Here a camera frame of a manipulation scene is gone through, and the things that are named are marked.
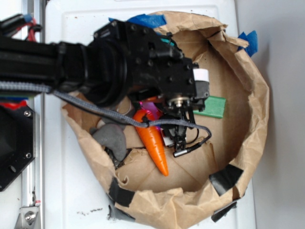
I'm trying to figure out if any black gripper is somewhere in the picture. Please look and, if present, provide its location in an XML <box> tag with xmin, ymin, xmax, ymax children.
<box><xmin>93</xmin><ymin>20</ymin><xmax>210</xmax><ymax>153</ymax></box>

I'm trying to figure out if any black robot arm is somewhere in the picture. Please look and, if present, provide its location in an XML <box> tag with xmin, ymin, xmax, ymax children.
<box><xmin>0</xmin><ymin>14</ymin><xmax>209</xmax><ymax>157</ymax></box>

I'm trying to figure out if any blue painter tape strip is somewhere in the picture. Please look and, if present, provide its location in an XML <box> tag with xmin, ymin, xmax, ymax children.
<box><xmin>108</xmin><ymin>13</ymin><xmax>167</xmax><ymax>29</ymax></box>
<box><xmin>238</xmin><ymin>31</ymin><xmax>258</xmax><ymax>57</ymax></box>

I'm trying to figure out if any orange plastic toy carrot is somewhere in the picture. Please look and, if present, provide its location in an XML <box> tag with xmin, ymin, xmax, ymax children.
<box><xmin>133</xmin><ymin>108</ymin><xmax>169</xmax><ymax>177</ymax></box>

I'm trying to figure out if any green rectangular block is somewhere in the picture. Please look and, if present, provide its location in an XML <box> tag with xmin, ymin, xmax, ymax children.
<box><xmin>193</xmin><ymin>96</ymin><xmax>226</xmax><ymax>119</ymax></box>

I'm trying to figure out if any grey plush bunny toy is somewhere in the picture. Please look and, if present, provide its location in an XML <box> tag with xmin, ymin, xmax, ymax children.
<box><xmin>90</xmin><ymin>123</ymin><xmax>127</xmax><ymax>162</ymax></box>

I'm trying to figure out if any brown paper bag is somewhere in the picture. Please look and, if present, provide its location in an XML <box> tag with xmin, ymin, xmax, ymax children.
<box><xmin>61</xmin><ymin>11</ymin><xmax>269</xmax><ymax>229</ymax></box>

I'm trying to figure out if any black tape piece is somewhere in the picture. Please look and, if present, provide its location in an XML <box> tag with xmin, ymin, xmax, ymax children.
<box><xmin>109</xmin><ymin>178</ymin><xmax>135</xmax><ymax>207</ymax></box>
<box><xmin>209</xmin><ymin>164</ymin><xmax>244</xmax><ymax>196</ymax></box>
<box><xmin>211</xmin><ymin>201</ymin><xmax>237</xmax><ymax>222</ymax></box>

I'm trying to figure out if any white plastic tray lid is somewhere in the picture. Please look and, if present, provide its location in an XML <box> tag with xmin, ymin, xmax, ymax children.
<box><xmin>44</xmin><ymin>0</ymin><xmax>257</xmax><ymax>229</ymax></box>

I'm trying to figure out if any grey braided cable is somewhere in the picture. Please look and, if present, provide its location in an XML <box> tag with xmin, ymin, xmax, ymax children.
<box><xmin>0</xmin><ymin>81</ymin><xmax>212</xmax><ymax>158</ymax></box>

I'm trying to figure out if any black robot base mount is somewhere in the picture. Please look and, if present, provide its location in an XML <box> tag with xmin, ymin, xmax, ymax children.
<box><xmin>0</xmin><ymin>106</ymin><xmax>34</xmax><ymax>191</ymax></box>

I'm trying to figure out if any aluminium frame rail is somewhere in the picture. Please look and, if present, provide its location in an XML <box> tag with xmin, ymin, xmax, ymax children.
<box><xmin>14</xmin><ymin>0</ymin><xmax>46</xmax><ymax>229</ymax></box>

